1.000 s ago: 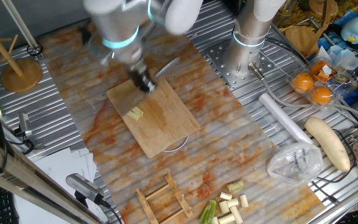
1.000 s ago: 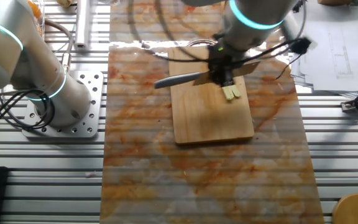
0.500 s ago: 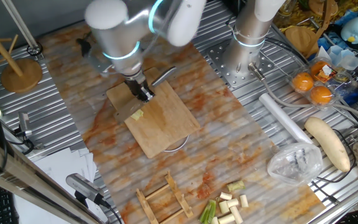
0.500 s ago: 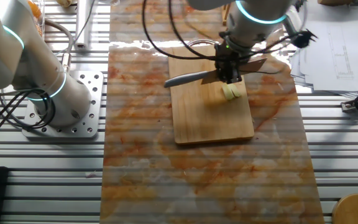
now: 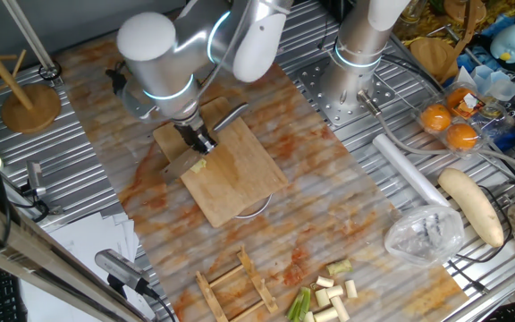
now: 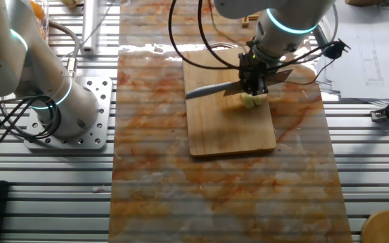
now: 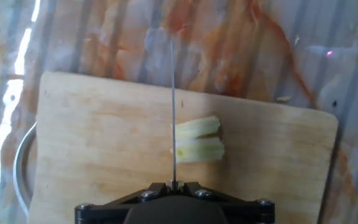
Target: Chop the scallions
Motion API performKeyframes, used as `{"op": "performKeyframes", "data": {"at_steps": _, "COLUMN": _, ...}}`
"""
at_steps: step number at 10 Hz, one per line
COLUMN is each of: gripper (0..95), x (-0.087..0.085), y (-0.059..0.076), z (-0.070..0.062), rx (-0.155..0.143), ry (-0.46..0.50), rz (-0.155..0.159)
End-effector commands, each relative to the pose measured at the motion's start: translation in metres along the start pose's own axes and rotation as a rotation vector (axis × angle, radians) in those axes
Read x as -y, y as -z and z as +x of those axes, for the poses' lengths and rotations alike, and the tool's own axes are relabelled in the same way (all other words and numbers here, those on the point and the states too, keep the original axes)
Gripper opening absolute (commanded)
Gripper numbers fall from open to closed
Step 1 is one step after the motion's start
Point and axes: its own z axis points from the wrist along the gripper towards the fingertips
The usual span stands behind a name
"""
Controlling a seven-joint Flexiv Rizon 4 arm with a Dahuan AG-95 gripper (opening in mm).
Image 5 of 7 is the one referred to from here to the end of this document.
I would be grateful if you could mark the green scallion leaf bunch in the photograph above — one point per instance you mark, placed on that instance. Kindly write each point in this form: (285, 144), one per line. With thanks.
(300, 304)

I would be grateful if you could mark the white plastic wrap roll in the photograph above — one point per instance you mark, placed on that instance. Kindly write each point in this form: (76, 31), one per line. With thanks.
(407, 172)

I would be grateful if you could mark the white paper stack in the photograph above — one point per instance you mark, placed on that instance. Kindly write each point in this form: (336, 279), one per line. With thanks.
(83, 232)

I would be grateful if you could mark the wooden cutting board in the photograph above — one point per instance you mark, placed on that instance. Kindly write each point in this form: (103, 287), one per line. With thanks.
(239, 179)

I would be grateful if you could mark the aluminium frame beam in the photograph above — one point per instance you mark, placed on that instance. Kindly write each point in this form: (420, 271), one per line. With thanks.
(38, 259)

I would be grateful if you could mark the orange fruit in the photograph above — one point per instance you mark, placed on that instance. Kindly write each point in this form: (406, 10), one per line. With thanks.
(435, 117)
(454, 99)
(461, 136)

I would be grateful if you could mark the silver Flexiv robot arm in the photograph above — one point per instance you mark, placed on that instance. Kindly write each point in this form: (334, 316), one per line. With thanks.
(159, 76)

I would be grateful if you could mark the wooden disc holder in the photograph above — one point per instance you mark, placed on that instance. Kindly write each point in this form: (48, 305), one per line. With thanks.
(434, 56)

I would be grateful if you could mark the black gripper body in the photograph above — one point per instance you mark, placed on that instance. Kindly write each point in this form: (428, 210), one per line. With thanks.
(189, 132)

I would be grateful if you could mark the silver camera with black mount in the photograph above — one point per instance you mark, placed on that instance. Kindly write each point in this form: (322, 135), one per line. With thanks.
(119, 268)

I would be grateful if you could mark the small silver camera on clamp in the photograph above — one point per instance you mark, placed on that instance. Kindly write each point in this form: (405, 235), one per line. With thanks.
(35, 176)

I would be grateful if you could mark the wooden stand with round base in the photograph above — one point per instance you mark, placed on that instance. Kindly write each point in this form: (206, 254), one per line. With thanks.
(31, 109)

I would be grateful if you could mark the light blue plush toy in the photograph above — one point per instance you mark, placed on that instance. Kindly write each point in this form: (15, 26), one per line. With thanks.
(510, 42)

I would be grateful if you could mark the clear plastic bag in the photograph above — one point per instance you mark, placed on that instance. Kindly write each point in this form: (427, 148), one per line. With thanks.
(423, 237)

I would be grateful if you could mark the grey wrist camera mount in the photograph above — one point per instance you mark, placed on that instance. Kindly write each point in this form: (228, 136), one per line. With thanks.
(134, 103)

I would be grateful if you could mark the white daikon radish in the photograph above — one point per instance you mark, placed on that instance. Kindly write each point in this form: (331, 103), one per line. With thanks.
(472, 205)

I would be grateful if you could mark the clear plastic cups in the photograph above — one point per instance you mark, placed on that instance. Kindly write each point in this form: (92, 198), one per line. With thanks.
(492, 82)

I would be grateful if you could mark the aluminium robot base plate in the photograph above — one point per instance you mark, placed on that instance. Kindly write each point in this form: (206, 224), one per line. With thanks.
(313, 82)

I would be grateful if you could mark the steel cleaver knife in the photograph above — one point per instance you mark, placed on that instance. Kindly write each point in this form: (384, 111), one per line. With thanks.
(179, 167)

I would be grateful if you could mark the clear plastic fruit container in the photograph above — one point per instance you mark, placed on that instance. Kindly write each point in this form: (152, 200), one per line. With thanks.
(481, 112)

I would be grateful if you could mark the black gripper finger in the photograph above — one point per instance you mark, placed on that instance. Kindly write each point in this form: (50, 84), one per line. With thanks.
(207, 144)
(195, 146)

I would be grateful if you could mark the pale green scallion piece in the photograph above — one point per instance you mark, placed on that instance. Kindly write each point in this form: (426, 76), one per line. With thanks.
(339, 267)

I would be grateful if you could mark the wooden knife rack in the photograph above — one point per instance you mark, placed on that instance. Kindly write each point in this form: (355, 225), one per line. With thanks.
(257, 279)

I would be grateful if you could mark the white scallion stalk piece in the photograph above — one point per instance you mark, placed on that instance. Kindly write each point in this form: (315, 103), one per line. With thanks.
(198, 166)

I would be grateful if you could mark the orange marble pattern mat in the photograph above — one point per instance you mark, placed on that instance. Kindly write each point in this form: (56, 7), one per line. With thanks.
(351, 201)

